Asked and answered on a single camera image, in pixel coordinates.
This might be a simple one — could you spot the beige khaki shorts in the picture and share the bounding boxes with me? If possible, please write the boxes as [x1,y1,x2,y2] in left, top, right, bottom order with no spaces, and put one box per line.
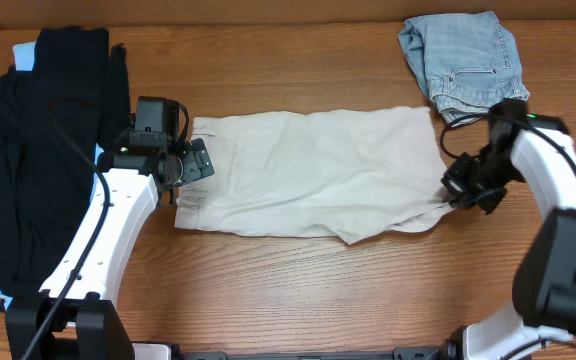
[175,107,452,244]

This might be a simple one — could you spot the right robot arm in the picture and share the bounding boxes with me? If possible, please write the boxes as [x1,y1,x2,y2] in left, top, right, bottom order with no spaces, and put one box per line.
[434,98,576,359]

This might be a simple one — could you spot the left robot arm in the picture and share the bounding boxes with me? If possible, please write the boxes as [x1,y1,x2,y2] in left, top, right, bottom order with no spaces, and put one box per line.
[5,96,214,360]

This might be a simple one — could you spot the folded light blue jeans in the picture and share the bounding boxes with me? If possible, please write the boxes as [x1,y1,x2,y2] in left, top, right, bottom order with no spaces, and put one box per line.
[398,11,530,123]

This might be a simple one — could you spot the black garment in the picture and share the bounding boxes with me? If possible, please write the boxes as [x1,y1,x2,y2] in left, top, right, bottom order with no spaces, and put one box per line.
[0,26,133,314]

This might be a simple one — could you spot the light blue garment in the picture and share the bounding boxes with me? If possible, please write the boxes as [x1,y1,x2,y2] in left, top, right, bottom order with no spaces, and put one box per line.
[0,41,114,311]

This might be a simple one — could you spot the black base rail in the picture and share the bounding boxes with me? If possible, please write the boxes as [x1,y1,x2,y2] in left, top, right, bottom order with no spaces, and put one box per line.
[127,340,533,360]

